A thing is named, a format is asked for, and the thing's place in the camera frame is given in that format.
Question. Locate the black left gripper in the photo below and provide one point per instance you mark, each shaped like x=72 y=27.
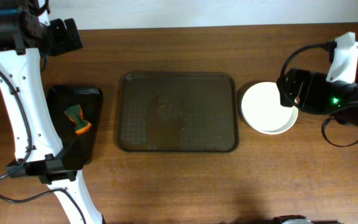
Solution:
x=56 y=37

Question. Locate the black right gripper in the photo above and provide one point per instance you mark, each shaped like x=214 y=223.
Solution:
x=299 y=88

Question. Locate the cream white plate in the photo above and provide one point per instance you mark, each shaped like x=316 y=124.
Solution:
x=261 y=109

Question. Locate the orange green scrub sponge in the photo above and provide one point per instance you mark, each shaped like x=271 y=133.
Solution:
x=76 y=116

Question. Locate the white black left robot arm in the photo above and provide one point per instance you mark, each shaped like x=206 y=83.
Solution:
x=55 y=130

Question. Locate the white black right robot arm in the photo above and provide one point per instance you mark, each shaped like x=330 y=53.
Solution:
x=348 y=116

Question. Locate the small black tray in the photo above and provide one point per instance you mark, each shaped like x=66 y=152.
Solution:
x=61 y=97

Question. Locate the brown plastic serving tray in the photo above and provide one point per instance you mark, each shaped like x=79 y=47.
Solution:
x=178 y=112

